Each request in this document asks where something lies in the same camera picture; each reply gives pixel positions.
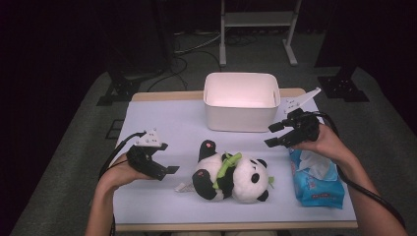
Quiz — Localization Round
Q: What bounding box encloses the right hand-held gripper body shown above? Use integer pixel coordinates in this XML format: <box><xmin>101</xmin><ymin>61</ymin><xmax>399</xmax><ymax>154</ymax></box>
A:
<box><xmin>283</xmin><ymin>87</ymin><xmax>323</xmax><ymax>148</ymax></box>

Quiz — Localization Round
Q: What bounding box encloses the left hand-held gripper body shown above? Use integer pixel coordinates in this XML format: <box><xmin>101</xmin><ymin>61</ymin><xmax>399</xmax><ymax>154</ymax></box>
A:
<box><xmin>126</xmin><ymin>128</ymin><xmax>164</xmax><ymax>181</ymax></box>

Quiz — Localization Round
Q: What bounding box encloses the white wet wipe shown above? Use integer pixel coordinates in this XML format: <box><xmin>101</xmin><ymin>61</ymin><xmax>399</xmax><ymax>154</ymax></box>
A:
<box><xmin>299</xmin><ymin>149</ymin><xmax>339</xmax><ymax>182</ymax></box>

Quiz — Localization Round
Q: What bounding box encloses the white plastic bin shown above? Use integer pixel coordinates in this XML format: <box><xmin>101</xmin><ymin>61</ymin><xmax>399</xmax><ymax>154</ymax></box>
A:
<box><xmin>203</xmin><ymin>72</ymin><xmax>281</xmax><ymax>134</ymax></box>

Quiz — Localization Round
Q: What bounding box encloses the panda plush toy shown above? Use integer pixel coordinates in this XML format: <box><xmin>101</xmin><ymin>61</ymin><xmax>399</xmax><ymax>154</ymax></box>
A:
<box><xmin>174</xmin><ymin>139</ymin><xmax>276</xmax><ymax>205</ymax></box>

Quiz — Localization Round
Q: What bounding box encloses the blue wet wipe packet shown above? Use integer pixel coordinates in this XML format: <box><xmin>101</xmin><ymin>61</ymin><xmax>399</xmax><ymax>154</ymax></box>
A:
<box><xmin>288</xmin><ymin>147</ymin><xmax>346</xmax><ymax>209</ymax></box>

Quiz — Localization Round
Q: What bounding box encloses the person's left hand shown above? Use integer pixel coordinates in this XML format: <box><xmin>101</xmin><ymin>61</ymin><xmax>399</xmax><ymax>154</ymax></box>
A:
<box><xmin>98</xmin><ymin>152</ymin><xmax>155</xmax><ymax>192</ymax></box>

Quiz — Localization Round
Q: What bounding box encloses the person's right hand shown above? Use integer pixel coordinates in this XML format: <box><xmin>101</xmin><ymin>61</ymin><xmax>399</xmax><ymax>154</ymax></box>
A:
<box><xmin>290</xmin><ymin>123</ymin><xmax>355</xmax><ymax>166</ymax></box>

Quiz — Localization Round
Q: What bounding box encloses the pale lilac table mat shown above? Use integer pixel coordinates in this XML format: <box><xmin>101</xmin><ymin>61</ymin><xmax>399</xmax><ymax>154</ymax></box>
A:
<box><xmin>112</xmin><ymin>96</ymin><xmax>358</xmax><ymax>225</ymax></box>

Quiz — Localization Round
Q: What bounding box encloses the black stand with flat base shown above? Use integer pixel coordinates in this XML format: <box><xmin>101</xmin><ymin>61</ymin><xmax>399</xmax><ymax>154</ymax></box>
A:
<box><xmin>314</xmin><ymin>0</ymin><xmax>370</xmax><ymax>102</ymax></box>

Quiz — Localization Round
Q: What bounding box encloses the black stand with splayed base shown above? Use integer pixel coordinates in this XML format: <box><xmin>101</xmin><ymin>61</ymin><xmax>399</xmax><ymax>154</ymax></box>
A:
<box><xmin>96</xmin><ymin>0</ymin><xmax>175</xmax><ymax>106</ymax></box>

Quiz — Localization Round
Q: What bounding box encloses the left hand-held gripper cable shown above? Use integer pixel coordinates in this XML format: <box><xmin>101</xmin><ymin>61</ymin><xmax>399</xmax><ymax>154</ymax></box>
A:
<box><xmin>97</xmin><ymin>131</ymin><xmax>148</xmax><ymax>236</ymax></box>

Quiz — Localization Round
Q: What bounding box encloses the hand-held gripper cable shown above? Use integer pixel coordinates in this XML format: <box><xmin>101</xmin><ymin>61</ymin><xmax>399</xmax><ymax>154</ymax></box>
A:
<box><xmin>309</xmin><ymin>110</ymin><xmax>406</xmax><ymax>229</ymax></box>
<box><xmin>97</xmin><ymin>131</ymin><xmax>148</xmax><ymax>236</ymax></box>

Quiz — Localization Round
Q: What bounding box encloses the black floor cable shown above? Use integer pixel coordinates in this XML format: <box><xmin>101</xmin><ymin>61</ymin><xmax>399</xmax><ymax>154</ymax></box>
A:
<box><xmin>147</xmin><ymin>48</ymin><xmax>224</xmax><ymax>92</ymax></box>

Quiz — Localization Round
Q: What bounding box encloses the right hand-held gripper cable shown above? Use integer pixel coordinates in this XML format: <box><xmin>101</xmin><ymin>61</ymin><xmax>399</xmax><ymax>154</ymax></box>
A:
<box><xmin>309</xmin><ymin>110</ymin><xmax>406</xmax><ymax>229</ymax></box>

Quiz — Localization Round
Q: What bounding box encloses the white metal stand frame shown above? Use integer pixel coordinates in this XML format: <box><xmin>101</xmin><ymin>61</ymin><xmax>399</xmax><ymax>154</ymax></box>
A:
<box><xmin>218</xmin><ymin>0</ymin><xmax>303</xmax><ymax>68</ymax></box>

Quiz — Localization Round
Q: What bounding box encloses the white floor cable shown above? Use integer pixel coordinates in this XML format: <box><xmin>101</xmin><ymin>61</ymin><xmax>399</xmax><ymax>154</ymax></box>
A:
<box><xmin>173</xmin><ymin>29</ymin><xmax>227</xmax><ymax>55</ymax></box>

